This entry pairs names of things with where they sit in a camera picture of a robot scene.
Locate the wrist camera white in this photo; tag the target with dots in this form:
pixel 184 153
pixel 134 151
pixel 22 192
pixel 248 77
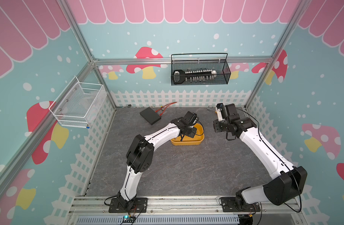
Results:
pixel 190 118
pixel 227 112

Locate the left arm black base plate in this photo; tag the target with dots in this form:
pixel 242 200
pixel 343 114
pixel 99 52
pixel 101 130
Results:
pixel 136 205

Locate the green circuit board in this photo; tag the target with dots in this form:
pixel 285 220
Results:
pixel 129 219

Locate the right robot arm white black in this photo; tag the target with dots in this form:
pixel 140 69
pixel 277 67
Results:
pixel 287 181

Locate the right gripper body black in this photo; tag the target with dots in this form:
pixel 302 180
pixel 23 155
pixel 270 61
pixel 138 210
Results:
pixel 221 126

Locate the black flat box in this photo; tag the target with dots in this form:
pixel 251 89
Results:
pixel 150 115

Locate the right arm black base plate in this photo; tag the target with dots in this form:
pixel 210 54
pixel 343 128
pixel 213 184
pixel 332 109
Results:
pixel 236 204

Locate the yellow plastic storage box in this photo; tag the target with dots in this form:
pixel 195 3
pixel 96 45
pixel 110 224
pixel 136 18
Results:
pixel 196 140

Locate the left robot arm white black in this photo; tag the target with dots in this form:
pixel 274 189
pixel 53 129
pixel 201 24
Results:
pixel 140 156

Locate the red handled pliers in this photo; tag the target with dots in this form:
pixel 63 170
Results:
pixel 162 109

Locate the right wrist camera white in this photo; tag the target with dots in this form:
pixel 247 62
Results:
pixel 227 112

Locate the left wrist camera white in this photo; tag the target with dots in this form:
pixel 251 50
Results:
pixel 190 118

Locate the black socket bit holder set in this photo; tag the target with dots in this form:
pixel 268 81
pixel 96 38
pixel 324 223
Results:
pixel 181 76

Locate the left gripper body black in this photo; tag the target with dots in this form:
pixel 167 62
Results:
pixel 190 131

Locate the aluminium front rail frame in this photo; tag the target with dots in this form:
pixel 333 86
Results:
pixel 181 210

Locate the black wire mesh basket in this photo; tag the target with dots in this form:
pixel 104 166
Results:
pixel 200 69

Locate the white wire mesh basket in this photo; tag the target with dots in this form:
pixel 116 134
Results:
pixel 79 104

